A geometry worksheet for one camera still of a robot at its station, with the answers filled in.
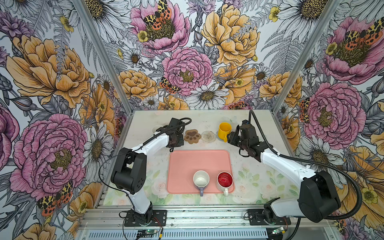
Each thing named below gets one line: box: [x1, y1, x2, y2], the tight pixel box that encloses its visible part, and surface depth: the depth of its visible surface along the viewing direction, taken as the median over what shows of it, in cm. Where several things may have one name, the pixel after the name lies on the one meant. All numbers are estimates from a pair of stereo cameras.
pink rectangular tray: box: [167, 150, 234, 194], surface depth 96 cm
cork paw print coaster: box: [184, 129, 202, 145], surface depth 107 cm
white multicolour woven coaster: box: [200, 130, 217, 144], surface depth 107 cm
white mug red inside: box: [216, 171, 234, 197], surface depth 82 cm
